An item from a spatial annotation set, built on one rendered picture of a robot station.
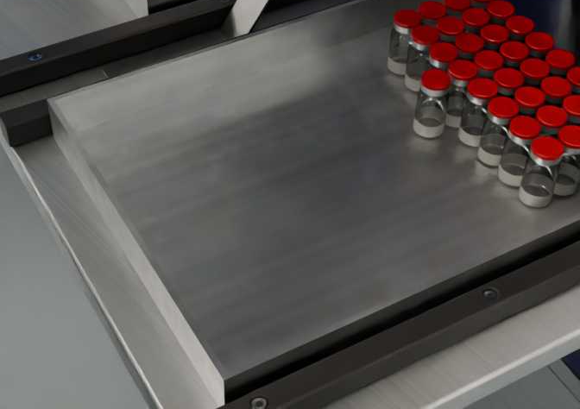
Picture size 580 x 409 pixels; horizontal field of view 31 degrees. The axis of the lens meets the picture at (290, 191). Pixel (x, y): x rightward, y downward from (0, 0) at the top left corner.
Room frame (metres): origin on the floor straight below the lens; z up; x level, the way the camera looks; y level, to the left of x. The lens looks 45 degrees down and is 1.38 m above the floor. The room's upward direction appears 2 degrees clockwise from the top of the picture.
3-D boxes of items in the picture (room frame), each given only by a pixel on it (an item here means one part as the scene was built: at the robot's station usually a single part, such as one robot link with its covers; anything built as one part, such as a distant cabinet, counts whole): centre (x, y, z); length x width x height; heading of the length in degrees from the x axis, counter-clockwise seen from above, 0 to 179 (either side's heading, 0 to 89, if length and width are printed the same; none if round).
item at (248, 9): (0.65, 0.08, 0.91); 0.14 x 0.03 x 0.06; 122
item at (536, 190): (0.57, -0.12, 0.90); 0.18 x 0.02 x 0.05; 31
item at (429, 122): (0.57, -0.10, 0.90); 0.02 x 0.02 x 0.05
